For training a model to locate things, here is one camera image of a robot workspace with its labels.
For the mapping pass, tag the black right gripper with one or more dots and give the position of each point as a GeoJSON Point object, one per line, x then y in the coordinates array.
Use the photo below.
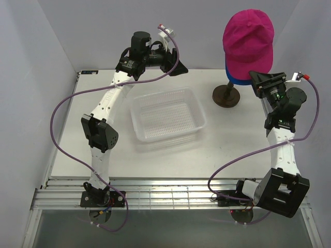
{"type": "Point", "coordinates": [264, 81]}

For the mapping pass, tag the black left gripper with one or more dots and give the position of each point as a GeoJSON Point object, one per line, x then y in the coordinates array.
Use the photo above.
{"type": "Point", "coordinates": [167, 58]}

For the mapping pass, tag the blue baseball cap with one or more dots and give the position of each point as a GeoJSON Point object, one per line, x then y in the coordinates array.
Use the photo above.
{"type": "Point", "coordinates": [238, 71]}

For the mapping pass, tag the pink baseball cap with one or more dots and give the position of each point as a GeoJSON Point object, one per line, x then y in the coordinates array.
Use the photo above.
{"type": "Point", "coordinates": [249, 36]}

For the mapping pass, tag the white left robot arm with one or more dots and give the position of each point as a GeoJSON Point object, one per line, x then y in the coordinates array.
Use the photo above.
{"type": "Point", "coordinates": [97, 125]}

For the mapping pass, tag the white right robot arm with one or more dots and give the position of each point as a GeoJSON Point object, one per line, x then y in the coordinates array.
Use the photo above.
{"type": "Point", "coordinates": [282, 189]}

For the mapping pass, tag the white plastic basket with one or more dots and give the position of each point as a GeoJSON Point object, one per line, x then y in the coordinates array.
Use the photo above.
{"type": "Point", "coordinates": [167, 114]}

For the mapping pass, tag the small label sticker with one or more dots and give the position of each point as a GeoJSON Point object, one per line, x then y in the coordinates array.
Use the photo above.
{"type": "Point", "coordinates": [89, 72]}

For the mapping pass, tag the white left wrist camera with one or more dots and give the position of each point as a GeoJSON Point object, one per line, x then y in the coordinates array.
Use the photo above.
{"type": "Point", "coordinates": [166, 36]}

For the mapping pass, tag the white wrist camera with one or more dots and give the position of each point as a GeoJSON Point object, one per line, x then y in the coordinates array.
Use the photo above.
{"type": "Point", "coordinates": [166, 36]}
{"type": "Point", "coordinates": [297, 77]}

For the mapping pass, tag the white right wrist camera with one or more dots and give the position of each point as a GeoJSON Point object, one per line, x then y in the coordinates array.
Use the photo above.
{"type": "Point", "coordinates": [297, 77]}

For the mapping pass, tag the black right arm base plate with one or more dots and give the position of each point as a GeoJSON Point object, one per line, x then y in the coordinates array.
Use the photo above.
{"type": "Point", "coordinates": [228, 202]}

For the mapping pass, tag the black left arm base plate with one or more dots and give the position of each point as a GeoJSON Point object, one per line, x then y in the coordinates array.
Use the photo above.
{"type": "Point", "coordinates": [111, 199]}

